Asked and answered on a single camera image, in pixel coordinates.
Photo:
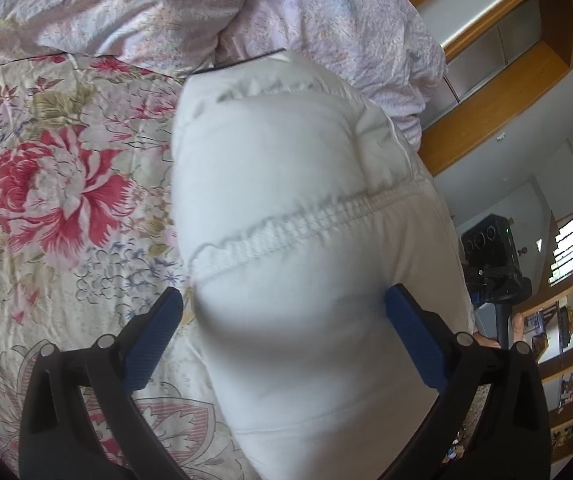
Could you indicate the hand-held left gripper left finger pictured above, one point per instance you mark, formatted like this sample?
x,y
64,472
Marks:
x,y
154,332

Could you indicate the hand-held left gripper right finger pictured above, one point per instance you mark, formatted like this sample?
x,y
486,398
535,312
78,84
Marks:
x,y
416,340

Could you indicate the white puffy jacket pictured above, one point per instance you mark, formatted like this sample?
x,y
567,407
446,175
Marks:
x,y
306,220

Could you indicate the person's right hand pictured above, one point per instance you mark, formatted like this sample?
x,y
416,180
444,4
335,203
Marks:
x,y
517,327

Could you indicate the louvred window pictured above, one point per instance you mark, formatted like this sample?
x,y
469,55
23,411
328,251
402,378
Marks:
x,y
568,245

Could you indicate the floral bed sheet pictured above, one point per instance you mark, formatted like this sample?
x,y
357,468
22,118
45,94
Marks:
x,y
61,195

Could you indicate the lilac patterned duvet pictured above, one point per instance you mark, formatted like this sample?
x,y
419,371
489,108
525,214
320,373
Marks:
x,y
206,10

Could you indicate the wooden wall cabinet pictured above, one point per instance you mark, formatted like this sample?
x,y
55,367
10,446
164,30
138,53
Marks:
x,y
506,85

